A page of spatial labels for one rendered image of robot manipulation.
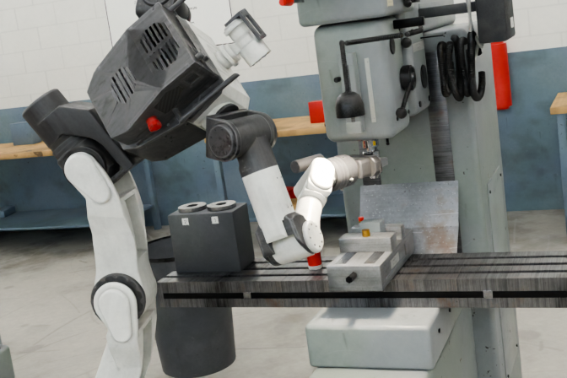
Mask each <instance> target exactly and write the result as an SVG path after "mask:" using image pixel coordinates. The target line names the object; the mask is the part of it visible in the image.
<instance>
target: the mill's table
mask: <svg viewBox="0 0 567 378"><path fill-rule="evenodd" d="M336 257H337V256H321V264H322V268H320V269H317V270H310V269H309V266H308V261H307V257H306V258H303V259H300V260H298V261H295V262H290V263H286V264H283V265H280V266H277V267H275V266H273V265H271V264H270V263H269V262H268V261H267V260H266V259H265V258H264V257H258V258H255V260H254V261H253V262H252V263H251V264H249V265H248V266H247V267H246V268H244V269H243V270H242V271H241V272H218V273H177V272H176V270H175V272H171V273H169V274H168V275H166V278H162V279H161V280H159V281H158V296H159V305H160V307H316V308H567V251H513V252H476V253H440V254H412V255H411V256H410V257H409V258H408V259H407V261H406V262H405V263H404V264H403V266H402V267H401V268H400V270H399V271H398V272H397V274H396V275H395V276H394V277H393V279H392V280H391V281H390V283H389V284H388V285H387V286H386V287H385V288H384V289H383V290H382V291H331V290H329V284H328V277H327V265H328V264H329V263H330V262H331V261H333V260H334V259H335V258H336Z"/></svg>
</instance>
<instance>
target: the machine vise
mask: <svg viewBox="0 0 567 378"><path fill-rule="evenodd" d="M385 226H386V232H396V235H397V246H396V247H395V248H394V249H393V251H372V252H341V253H340V254H339V255H338V256H337V257H336V258H335V259H334V260H333V261H331V262H330V263H329V264H328V265H327V277H328V284H329V290H331V291H382V290H383V289H384V288H385V287H386V286H387V285H388V284H389V283H390V281H391V280H392V279H393V277H394V276H395V275H396V274H397V272H398V271H399V270H400V268H401V267H402V266H403V264H404V263H405V262H406V261H407V259H408V258H409V257H410V256H411V255H412V254H413V253H414V243H413V230H412V229H404V224H385ZM351 231H352V233H360V230H359V224H357V225H354V226H353V227H352V228H351ZM351 272H355V273H356V274H357V277H356V279H355V280H354V281H353V282H352V283H347V282H346V277H347V276H348V275H349V274H350V273H351Z"/></svg>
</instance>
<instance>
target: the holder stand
mask: <svg viewBox="0 0 567 378"><path fill-rule="evenodd" d="M168 221H169V226H170V236H171V241H172V246H173V252H174V257H175V267H176V272H177V273H218V272H241V271H242V270H243V269H244V268H246V267H247V266H248V265H249V264H251V263H252V262H253V261H254V260H255V254H254V249H253V243H252V237H251V226H250V220H249V214H248V208H247V203H246V202H239V203H236V201H232V200H226V201H220V202H213V203H210V204H209V205H207V204H206V203H205V202H192V203H188V204H184V205H181V206H180V207H178V210H177V211H175V212H174V213H171V214H170V215H168Z"/></svg>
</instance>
